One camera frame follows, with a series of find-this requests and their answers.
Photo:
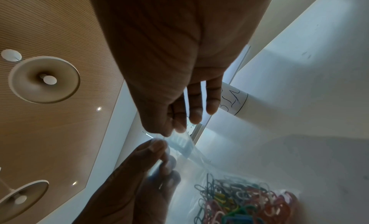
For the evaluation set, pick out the person's right hand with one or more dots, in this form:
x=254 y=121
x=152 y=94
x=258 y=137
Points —
x=173 y=47

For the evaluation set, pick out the person's left hand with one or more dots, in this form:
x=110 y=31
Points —
x=115 y=195

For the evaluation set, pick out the white paper cup black rim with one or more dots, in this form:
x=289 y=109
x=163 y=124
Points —
x=233 y=100

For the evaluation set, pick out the smooth clear plastic bag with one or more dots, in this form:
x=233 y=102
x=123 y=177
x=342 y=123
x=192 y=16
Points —
x=201 y=159

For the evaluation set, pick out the pile of colourful paper clips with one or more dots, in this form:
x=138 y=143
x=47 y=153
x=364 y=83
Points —
x=245 y=202

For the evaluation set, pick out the round ceiling vent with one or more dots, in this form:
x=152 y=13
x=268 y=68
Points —
x=34 y=90

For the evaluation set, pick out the small white ceiling disc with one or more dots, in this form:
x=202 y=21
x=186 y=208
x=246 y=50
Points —
x=11 y=55

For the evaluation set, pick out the white table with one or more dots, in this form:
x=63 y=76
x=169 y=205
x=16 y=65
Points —
x=317 y=150

